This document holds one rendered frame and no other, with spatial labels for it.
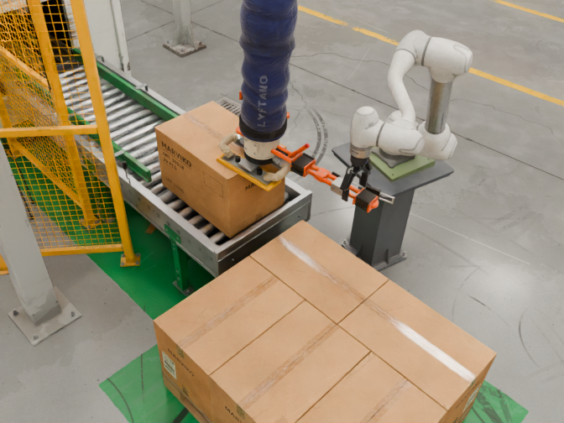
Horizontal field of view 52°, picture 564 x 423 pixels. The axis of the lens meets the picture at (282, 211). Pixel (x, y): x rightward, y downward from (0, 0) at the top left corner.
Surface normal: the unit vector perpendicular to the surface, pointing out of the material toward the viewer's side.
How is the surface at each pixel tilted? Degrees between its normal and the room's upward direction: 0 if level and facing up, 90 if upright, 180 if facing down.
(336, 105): 0
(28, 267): 90
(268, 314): 0
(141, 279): 0
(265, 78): 81
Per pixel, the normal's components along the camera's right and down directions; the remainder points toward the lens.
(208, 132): 0.04, -0.74
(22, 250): 0.71, 0.49
